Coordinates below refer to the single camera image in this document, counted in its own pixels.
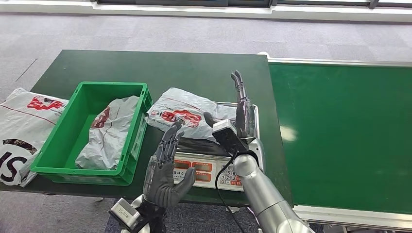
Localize crumpled grey courier bag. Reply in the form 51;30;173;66
74;95;140;171

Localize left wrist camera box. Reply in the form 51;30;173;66
108;198;143;231

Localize white scale with steel tray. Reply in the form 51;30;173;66
172;101;267;193

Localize green plastic crate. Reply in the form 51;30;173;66
30;82;154;186

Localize green conveyor belt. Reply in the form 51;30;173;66
268;63;412;215

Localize large white bag black letters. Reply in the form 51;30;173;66
0;87;70;188

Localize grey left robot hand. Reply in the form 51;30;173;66
143;119;197;208

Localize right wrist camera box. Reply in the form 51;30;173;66
212;118;249;156

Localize grey courier bag red logo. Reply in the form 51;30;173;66
146;87;239;144

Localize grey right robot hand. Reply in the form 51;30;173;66
203;70;257;141

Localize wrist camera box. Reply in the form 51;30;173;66
108;198;143;231
212;118;249;156

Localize dark green table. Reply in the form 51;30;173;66
0;49;294;207

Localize aluminium conveyor frame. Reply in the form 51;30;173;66
258;51;412;233

